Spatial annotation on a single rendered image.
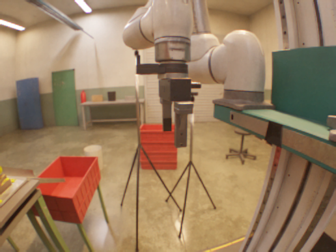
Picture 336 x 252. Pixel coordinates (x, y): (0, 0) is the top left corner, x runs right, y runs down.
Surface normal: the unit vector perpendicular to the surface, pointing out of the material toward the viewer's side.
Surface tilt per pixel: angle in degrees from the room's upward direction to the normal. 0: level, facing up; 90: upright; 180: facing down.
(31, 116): 90
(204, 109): 90
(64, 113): 90
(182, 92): 90
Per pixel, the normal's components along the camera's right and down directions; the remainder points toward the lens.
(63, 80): 0.09, 0.25
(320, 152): -0.97, 0.07
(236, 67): -0.66, 0.20
